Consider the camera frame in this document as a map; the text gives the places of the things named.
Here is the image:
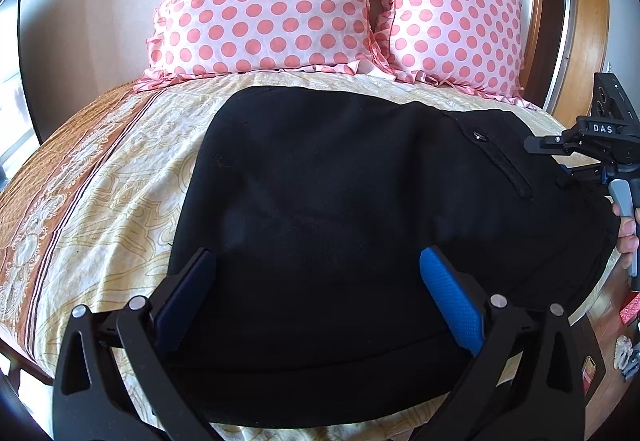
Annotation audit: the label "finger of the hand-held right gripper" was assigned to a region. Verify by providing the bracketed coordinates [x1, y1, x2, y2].
[522, 134, 582, 158]

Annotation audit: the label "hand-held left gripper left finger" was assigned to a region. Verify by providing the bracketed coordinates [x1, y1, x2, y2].
[52, 247, 219, 441]

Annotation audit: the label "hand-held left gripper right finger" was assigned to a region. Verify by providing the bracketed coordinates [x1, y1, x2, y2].
[419, 246, 589, 441]

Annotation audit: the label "black pants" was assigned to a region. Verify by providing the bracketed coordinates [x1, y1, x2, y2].
[165, 85, 620, 428]

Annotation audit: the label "person's right hand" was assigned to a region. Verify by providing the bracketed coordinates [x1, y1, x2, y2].
[611, 204, 640, 272]

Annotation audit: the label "brown wooden door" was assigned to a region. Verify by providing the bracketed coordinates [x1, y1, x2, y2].
[540, 0, 568, 67]

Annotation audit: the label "yellow patterned bed sheet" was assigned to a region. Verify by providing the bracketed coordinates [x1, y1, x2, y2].
[0, 70, 608, 441]

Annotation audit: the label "red packet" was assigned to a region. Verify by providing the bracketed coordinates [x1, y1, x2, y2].
[619, 295, 640, 328]

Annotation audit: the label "white fluffy object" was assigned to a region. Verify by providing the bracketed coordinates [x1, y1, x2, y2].
[612, 335, 640, 372]

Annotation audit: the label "wooden door frame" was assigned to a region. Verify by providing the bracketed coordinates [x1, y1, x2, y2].
[547, 0, 610, 128]

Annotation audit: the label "wooden bed frame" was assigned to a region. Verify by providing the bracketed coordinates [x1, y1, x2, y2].
[0, 338, 57, 389]

